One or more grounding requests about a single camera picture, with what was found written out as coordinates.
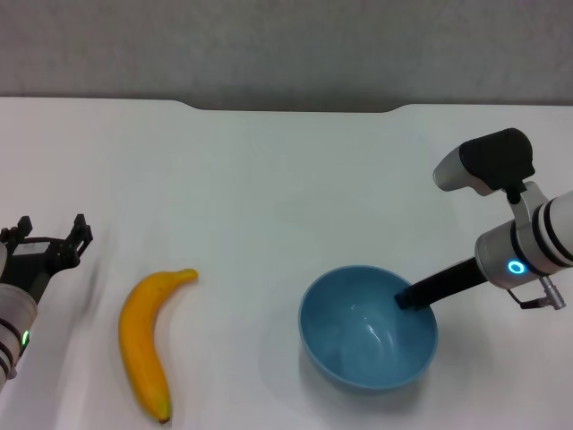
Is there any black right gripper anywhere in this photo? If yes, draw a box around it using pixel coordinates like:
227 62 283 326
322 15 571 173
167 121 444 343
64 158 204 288
394 257 486 312

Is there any yellow banana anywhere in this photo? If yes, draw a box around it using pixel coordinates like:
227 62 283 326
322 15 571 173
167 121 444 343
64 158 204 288
117 268 199 425

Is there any right wrist camera black silver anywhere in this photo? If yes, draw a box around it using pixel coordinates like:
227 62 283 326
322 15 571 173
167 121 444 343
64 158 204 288
432 128 537 198

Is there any blue plastic bowl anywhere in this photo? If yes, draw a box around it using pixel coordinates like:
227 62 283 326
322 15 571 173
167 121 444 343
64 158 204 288
298 264 439 395

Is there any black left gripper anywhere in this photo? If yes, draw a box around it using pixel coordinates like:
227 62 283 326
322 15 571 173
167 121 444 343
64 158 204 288
0 213 94 306

